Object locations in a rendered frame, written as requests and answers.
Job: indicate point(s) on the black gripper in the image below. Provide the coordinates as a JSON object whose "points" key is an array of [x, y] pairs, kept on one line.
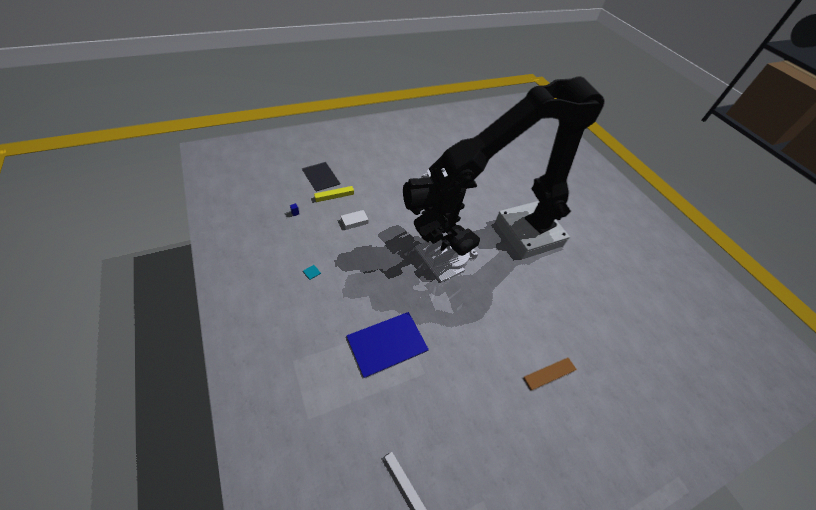
{"points": [[461, 241]]}

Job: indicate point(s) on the yellow rectangular bar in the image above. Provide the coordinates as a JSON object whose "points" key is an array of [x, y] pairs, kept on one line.
{"points": [[336, 193]]}

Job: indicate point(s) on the grey flat bar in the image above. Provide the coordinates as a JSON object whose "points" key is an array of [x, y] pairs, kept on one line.
{"points": [[404, 482]]}

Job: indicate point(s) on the brown flat rectangular plate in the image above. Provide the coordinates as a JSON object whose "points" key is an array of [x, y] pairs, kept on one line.
{"points": [[549, 373]]}

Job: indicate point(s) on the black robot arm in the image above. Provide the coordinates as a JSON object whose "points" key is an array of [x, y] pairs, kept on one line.
{"points": [[577, 107]]}

